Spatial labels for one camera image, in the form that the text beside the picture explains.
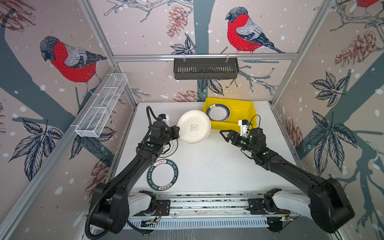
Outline plain cream plate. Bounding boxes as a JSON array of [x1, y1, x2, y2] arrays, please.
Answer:
[[177, 110, 211, 145]]

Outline white plate black rings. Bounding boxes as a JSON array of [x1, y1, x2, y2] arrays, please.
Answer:
[[158, 137, 180, 159]]

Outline green lettered rim plate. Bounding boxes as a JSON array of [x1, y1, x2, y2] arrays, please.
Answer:
[[147, 159, 179, 192]]

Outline aluminium rail frame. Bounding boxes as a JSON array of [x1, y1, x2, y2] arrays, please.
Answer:
[[156, 191, 311, 219]]

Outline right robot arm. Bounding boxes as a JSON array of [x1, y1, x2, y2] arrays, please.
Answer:
[[220, 128, 355, 233]]

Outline small green rimmed plate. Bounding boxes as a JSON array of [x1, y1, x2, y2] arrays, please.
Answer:
[[206, 104, 231, 122]]

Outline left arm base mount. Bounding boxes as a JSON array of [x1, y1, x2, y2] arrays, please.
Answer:
[[134, 200, 171, 217]]

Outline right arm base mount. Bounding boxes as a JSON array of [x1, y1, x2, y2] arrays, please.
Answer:
[[246, 198, 291, 215]]

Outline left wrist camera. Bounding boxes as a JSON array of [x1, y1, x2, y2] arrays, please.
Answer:
[[157, 114, 170, 126]]

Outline yellow plastic bin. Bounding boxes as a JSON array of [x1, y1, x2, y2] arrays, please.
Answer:
[[203, 98, 257, 133]]

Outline black corrugated left cable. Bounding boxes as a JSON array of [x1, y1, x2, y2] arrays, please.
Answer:
[[84, 105, 163, 240]]

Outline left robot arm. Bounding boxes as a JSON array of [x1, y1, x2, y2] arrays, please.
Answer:
[[85, 121, 180, 240]]

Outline dark hanging wall basket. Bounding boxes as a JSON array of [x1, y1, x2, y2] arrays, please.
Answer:
[[174, 58, 239, 80]]

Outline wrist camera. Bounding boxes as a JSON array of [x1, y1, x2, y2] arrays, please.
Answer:
[[157, 114, 170, 126], [238, 120, 250, 137]]

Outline white wire mesh basket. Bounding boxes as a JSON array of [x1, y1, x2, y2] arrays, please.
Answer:
[[75, 73, 128, 138]]

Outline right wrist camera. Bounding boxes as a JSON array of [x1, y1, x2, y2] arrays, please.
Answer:
[[238, 120, 250, 137]]

